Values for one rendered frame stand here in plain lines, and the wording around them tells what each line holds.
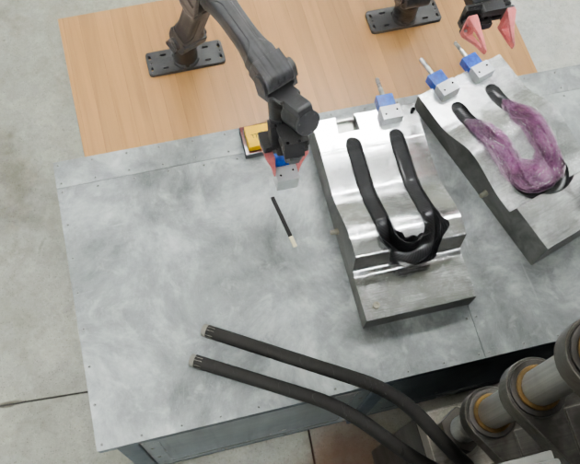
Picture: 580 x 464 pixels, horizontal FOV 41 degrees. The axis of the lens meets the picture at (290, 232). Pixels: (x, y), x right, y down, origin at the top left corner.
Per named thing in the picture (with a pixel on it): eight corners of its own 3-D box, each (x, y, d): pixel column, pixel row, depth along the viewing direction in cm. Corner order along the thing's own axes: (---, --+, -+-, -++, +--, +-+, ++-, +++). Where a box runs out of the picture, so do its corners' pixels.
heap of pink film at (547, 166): (456, 124, 194) (464, 108, 187) (512, 94, 199) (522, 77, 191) (519, 207, 187) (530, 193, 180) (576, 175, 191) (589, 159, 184)
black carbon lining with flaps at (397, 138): (341, 143, 189) (345, 122, 181) (403, 131, 192) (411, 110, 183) (381, 276, 177) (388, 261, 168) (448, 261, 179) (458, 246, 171)
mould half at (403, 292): (307, 140, 197) (312, 111, 185) (406, 121, 201) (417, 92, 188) (363, 329, 179) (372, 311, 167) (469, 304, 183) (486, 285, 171)
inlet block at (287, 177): (263, 140, 183) (264, 130, 178) (284, 136, 184) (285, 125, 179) (276, 191, 179) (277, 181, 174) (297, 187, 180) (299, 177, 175)
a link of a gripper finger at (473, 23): (512, 39, 160) (496, 1, 163) (480, 45, 159) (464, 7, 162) (502, 57, 166) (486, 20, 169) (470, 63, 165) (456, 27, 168)
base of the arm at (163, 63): (226, 45, 197) (219, 22, 200) (146, 60, 194) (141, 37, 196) (226, 63, 204) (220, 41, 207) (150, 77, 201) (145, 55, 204)
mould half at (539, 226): (413, 107, 202) (423, 83, 192) (493, 65, 209) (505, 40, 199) (531, 265, 188) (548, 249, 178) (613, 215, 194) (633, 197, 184)
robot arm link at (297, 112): (329, 122, 162) (319, 75, 153) (295, 144, 160) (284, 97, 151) (296, 98, 169) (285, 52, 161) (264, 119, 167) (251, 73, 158)
